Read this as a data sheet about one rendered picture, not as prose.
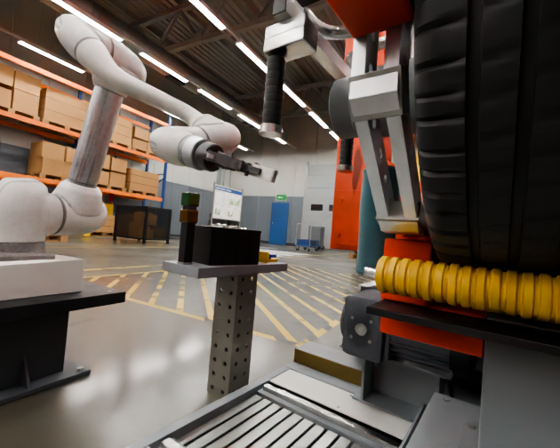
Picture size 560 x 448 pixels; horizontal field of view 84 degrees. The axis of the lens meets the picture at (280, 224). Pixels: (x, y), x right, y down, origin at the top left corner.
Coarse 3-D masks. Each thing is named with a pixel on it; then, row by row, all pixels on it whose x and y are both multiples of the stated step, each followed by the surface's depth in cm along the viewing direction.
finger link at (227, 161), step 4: (208, 152) 75; (212, 152) 75; (216, 156) 75; (220, 156) 75; (224, 156) 74; (228, 156) 74; (208, 160) 75; (212, 160) 75; (216, 160) 75; (220, 160) 75; (224, 160) 74; (228, 160) 74; (232, 160) 74; (236, 160) 73; (240, 160) 73; (224, 164) 74; (228, 164) 74; (232, 164) 74; (236, 164) 73; (232, 168) 75; (236, 168) 73
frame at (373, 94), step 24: (408, 24) 38; (360, 48) 39; (408, 48) 39; (360, 72) 39; (384, 72) 37; (408, 72) 38; (360, 96) 39; (384, 96) 37; (408, 96) 39; (360, 120) 40; (408, 120) 40; (360, 144) 43; (408, 144) 41; (384, 168) 46; (408, 168) 42; (384, 192) 47; (408, 192) 44; (384, 216) 49; (408, 216) 47
